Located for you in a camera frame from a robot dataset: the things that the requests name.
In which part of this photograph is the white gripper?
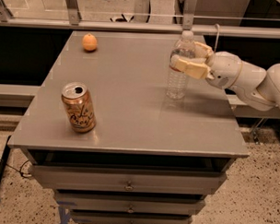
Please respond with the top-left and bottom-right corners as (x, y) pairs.
(170, 41), (242, 89)

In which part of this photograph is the clear plastic water bottle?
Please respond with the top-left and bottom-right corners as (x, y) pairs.
(167, 30), (196, 100)

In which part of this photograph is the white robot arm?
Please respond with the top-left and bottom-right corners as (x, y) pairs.
(170, 42), (280, 111)

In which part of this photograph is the orange fruit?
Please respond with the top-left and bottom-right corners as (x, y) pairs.
(82, 33), (98, 52)

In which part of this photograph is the grey metal drawer cabinet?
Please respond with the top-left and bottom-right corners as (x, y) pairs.
(9, 31), (248, 224)

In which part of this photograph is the orange LaCroix soda can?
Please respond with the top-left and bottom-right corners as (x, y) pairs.
(61, 82), (97, 133)

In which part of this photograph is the metal railing frame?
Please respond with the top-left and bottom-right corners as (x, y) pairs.
(0, 0), (280, 39)

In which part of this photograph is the white hanging cable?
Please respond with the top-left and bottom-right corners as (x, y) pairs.
(212, 23), (221, 53)

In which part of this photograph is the black cable on floor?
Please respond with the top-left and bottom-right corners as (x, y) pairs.
(0, 150), (34, 179)

